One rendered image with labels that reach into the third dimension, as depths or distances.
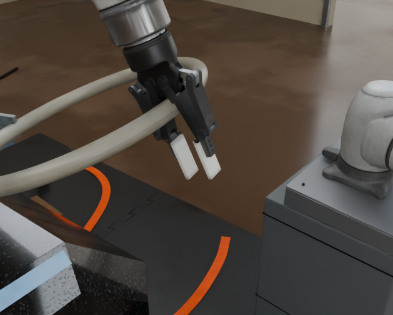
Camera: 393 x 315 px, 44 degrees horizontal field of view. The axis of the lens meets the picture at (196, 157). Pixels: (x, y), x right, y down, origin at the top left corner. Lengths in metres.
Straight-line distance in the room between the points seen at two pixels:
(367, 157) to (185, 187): 1.66
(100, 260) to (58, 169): 0.62
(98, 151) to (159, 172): 2.30
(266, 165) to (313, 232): 1.71
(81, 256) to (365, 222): 0.71
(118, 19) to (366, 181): 0.90
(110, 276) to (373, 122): 0.77
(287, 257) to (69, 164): 0.94
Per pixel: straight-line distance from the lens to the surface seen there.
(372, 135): 1.29
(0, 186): 0.75
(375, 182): 1.39
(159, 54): 0.69
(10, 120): 1.10
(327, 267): 1.44
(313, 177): 1.41
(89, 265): 1.25
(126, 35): 0.69
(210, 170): 0.76
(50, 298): 1.17
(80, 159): 0.69
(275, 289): 1.62
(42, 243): 1.21
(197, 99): 0.70
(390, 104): 1.28
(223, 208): 2.68
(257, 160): 3.10
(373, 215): 1.32
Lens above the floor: 1.63
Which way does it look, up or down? 32 degrees down
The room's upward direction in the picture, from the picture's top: straight up
